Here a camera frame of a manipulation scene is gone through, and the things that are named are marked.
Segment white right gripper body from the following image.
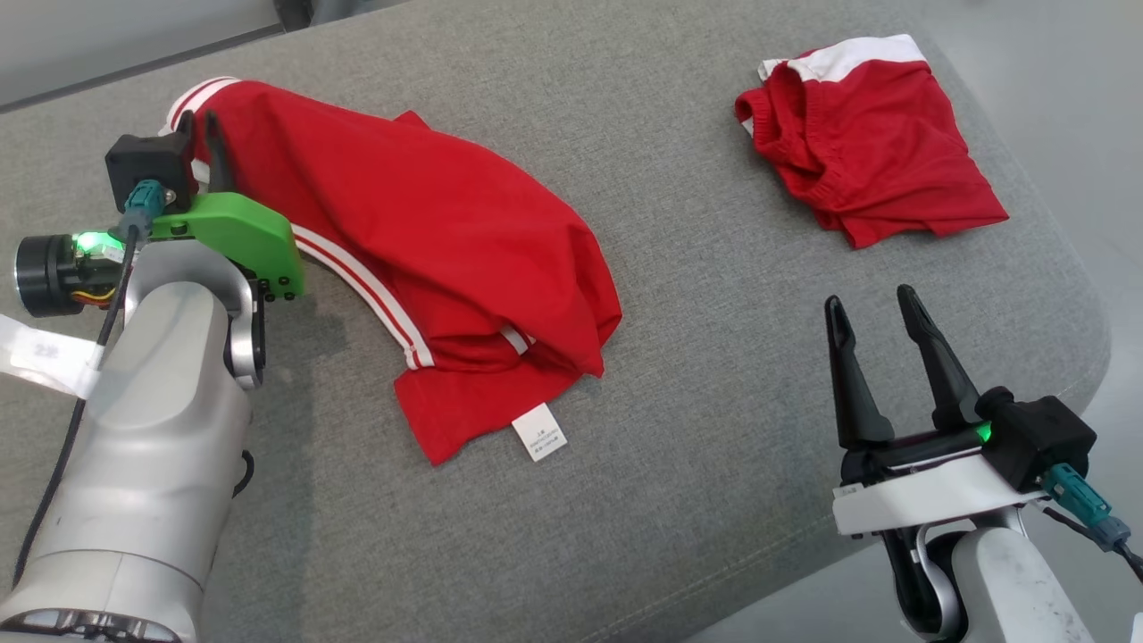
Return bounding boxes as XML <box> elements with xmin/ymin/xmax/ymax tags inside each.
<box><xmin>832</xmin><ymin>427</ymin><xmax>1046</xmax><ymax>537</ymax></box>

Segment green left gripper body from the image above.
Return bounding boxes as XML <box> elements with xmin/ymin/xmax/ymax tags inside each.
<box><xmin>13</xmin><ymin>191</ymin><xmax>306</xmax><ymax>318</ymax></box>

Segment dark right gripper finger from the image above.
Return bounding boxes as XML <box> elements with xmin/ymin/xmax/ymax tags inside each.
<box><xmin>897</xmin><ymin>285</ymin><xmax>983</xmax><ymax>430</ymax></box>
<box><xmin>824</xmin><ymin>296</ymin><xmax>895</xmax><ymax>449</ymax></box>

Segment red shirt with white stripes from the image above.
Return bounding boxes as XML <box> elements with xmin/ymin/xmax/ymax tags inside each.
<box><xmin>161</xmin><ymin>77</ymin><xmax>623</xmax><ymax>467</ymax></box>

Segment red shorts with white stripe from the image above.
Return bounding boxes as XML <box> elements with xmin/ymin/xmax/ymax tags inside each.
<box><xmin>735</xmin><ymin>34</ymin><xmax>1010</xmax><ymax>249</ymax></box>

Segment grey fabric sofa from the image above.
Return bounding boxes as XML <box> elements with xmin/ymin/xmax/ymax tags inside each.
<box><xmin>0</xmin><ymin>0</ymin><xmax>1113</xmax><ymax>643</ymax></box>

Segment white paper label tag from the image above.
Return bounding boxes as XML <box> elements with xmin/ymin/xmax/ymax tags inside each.
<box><xmin>0</xmin><ymin>314</ymin><xmax>104</xmax><ymax>399</ymax></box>

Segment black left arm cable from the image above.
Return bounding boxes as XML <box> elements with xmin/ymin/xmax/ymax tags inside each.
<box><xmin>13</xmin><ymin>179</ymin><xmax>171</xmax><ymax>590</ymax></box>

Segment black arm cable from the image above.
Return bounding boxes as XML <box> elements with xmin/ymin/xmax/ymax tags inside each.
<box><xmin>13</xmin><ymin>179</ymin><xmax>171</xmax><ymax>590</ymax></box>
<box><xmin>1040</xmin><ymin>463</ymin><xmax>1143</xmax><ymax>586</ymax></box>

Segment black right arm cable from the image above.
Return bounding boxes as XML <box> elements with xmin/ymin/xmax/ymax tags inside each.
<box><xmin>1040</xmin><ymin>463</ymin><xmax>1143</xmax><ymax>586</ymax></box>

